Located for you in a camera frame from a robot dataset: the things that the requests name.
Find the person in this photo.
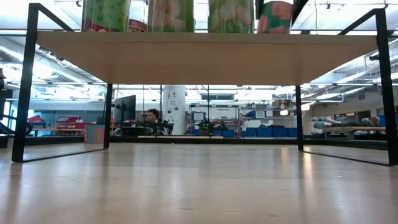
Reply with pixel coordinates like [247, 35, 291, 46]
[143, 108, 171, 136]

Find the background wooden workbench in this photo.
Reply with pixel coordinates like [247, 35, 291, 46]
[312, 116, 387, 134]

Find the wooden shelf with black frame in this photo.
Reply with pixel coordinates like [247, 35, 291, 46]
[11, 2, 398, 167]

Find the green can with peach print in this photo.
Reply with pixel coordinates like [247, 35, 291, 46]
[207, 0, 256, 34]
[147, 0, 195, 33]

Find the red tool box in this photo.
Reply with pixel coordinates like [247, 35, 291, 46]
[55, 116, 84, 130]

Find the green can with red base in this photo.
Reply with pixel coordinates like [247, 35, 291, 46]
[81, 0, 132, 32]

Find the green can with pink print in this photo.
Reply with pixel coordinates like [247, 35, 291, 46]
[256, 1, 294, 35]

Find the metal shelving rack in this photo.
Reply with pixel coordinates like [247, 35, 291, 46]
[240, 98, 299, 138]

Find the black computer monitor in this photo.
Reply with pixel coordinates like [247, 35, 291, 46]
[113, 95, 137, 124]

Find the black table edge rail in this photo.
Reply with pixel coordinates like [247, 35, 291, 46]
[24, 135, 389, 151]

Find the white round column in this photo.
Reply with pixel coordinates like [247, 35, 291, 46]
[162, 85, 187, 136]

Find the green pink printed box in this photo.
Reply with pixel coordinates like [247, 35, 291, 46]
[84, 124, 106, 144]

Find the white wall sign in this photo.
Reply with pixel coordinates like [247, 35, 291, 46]
[208, 106, 239, 120]

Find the black equipment box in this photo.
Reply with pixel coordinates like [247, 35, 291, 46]
[121, 126, 146, 138]

